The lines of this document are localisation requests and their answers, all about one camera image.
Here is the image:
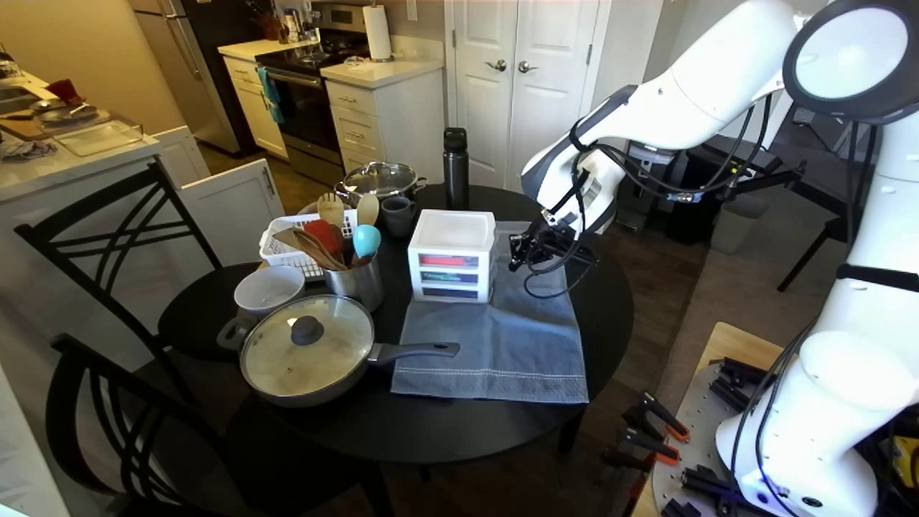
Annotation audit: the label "white kitchen cabinet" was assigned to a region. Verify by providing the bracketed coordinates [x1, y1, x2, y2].
[217, 34, 294, 161]
[320, 59, 449, 188]

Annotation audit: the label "white panel door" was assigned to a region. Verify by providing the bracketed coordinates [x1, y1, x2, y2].
[445, 0, 521, 194]
[514, 0, 610, 195]

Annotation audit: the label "black metal chair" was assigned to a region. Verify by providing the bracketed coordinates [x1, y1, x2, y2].
[43, 331, 290, 517]
[11, 152, 231, 360]

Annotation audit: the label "light blue towel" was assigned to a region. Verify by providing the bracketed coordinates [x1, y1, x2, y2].
[389, 218, 593, 408]

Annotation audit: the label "white plastic drawer unit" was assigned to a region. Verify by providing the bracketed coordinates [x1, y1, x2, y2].
[405, 207, 501, 307]

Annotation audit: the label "black water bottle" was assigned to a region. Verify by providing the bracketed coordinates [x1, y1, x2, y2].
[439, 123, 474, 214]

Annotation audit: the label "white kitchen counter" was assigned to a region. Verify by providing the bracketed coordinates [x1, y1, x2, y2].
[0, 54, 289, 290]

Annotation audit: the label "clear drawer red contents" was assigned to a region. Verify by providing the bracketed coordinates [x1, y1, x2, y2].
[418, 251, 487, 273]

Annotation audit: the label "black kitchen stove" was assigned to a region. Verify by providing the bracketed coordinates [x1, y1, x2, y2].
[254, 4, 365, 189]

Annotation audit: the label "wooden stand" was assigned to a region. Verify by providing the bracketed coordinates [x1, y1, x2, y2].
[630, 319, 800, 517]

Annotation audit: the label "red silicone spatula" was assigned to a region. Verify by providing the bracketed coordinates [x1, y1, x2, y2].
[303, 218, 349, 261]

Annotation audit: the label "clear drawer dark contents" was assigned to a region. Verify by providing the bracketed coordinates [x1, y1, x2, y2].
[418, 285, 487, 304]

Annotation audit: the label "white bowl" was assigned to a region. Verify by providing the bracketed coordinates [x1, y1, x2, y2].
[231, 261, 312, 319]

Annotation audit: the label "white plastic basket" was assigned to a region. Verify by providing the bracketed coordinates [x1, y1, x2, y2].
[257, 209, 336, 285]

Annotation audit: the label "grey mug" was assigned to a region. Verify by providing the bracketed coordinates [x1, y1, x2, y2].
[378, 194, 421, 241]

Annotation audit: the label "paper towel roll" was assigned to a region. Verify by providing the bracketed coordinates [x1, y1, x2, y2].
[359, 4, 396, 66]

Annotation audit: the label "black clamp orange trigger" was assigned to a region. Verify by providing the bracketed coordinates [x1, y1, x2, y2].
[597, 448, 666, 479]
[617, 422, 683, 471]
[637, 389, 692, 445]

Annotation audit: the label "grey frying pan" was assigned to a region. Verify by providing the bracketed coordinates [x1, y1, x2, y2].
[217, 290, 464, 415]

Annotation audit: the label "wooden spatula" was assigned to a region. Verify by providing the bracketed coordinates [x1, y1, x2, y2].
[286, 228, 339, 273]

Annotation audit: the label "grey waste bin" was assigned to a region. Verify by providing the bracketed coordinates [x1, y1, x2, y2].
[711, 189, 777, 258]

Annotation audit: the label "black base cable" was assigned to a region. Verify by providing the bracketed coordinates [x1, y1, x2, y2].
[726, 352, 820, 504]

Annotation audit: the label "glass pan lid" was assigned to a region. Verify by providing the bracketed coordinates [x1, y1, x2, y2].
[237, 293, 380, 406]

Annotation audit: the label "steel utensil holder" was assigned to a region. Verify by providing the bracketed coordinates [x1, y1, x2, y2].
[324, 254, 389, 317]

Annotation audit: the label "blue silicone spatula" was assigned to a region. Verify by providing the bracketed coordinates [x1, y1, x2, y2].
[349, 221, 385, 268]

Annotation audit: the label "steel pot glass lid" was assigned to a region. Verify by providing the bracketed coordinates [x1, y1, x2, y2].
[333, 159, 425, 207]

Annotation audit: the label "wooden spoon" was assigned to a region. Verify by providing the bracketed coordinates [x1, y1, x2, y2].
[314, 189, 349, 231]
[353, 189, 385, 231]

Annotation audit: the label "refrigerator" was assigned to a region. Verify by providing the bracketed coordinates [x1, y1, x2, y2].
[126, 0, 248, 159]

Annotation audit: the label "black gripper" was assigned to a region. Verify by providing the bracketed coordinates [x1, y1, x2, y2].
[508, 218, 580, 275]

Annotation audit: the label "black aluminium extrusion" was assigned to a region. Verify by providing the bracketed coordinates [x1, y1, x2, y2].
[711, 354, 785, 416]
[682, 464, 741, 508]

